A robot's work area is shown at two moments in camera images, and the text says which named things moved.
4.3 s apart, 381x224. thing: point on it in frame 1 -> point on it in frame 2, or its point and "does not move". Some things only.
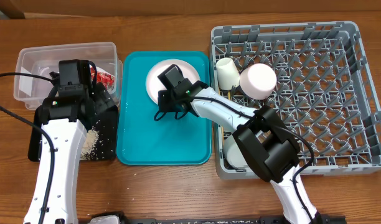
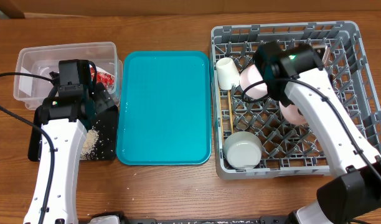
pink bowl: (258, 81) does not move
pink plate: (154, 84) -> (291, 114)
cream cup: (228, 74) does not move
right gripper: (167, 107) -> (289, 102)
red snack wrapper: (106, 79) does not move
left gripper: (103, 99) does not move
